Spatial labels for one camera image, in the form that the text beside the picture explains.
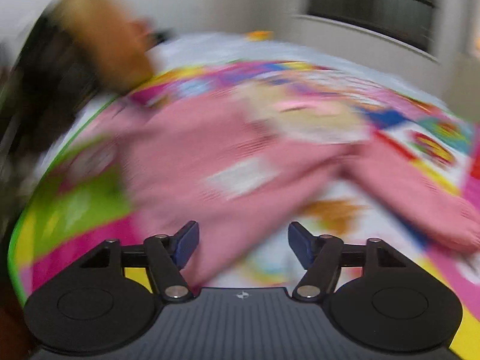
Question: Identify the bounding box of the pink knitted sweater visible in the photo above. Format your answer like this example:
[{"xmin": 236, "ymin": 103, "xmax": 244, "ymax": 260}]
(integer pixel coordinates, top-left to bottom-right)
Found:
[{"xmin": 74, "ymin": 94, "xmax": 479, "ymax": 286}]

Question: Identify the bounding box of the colourful cartoon play mat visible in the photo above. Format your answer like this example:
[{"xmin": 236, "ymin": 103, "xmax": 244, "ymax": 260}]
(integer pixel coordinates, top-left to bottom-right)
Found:
[{"xmin": 8, "ymin": 61, "xmax": 479, "ymax": 359}]

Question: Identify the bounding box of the white bed sheet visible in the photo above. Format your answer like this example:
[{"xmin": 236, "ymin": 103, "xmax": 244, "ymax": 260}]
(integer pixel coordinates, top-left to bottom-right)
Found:
[{"xmin": 148, "ymin": 33, "xmax": 448, "ymax": 110}]

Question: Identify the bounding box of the person's bare leg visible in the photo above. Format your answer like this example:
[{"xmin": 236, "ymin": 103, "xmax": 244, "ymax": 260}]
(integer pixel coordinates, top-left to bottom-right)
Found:
[{"xmin": 53, "ymin": 0, "xmax": 155, "ymax": 94}]

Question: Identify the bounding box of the small orange toy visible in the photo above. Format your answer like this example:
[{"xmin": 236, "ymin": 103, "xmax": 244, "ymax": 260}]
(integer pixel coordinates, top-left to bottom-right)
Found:
[{"xmin": 246, "ymin": 30, "xmax": 274, "ymax": 41}]

